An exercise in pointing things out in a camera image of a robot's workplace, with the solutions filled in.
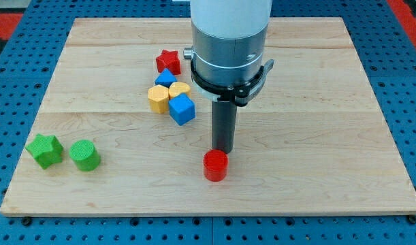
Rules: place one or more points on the light wooden board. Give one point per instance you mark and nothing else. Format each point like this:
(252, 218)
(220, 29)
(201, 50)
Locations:
(313, 142)

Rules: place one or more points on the yellow heart block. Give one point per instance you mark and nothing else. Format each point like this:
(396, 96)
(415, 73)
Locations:
(177, 88)

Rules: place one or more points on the green star block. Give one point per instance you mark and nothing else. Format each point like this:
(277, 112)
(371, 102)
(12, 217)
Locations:
(46, 150)

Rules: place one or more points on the blue cube block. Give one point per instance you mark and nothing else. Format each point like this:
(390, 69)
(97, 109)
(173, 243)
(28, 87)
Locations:
(182, 109)

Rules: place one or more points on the red star block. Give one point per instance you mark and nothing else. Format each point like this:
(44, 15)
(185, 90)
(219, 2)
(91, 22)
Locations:
(169, 59)

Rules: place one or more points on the yellow hexagon block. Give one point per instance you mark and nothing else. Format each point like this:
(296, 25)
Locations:
(158, 97)

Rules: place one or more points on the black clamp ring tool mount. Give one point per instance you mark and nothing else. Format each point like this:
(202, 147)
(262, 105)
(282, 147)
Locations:
(239, 95)

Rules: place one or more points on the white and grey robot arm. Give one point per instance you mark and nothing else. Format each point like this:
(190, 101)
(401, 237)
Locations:
(226, 58)

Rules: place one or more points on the green cylinder block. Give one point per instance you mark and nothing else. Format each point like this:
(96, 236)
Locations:
(85, 155)

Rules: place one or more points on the red cylinder block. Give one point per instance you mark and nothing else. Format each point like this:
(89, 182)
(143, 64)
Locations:
(215, 165)

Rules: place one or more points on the blue triangle block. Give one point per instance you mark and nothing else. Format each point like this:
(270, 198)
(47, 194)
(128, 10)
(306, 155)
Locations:
(166, 78)

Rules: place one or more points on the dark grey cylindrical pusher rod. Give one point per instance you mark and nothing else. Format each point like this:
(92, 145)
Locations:
(223, 125)

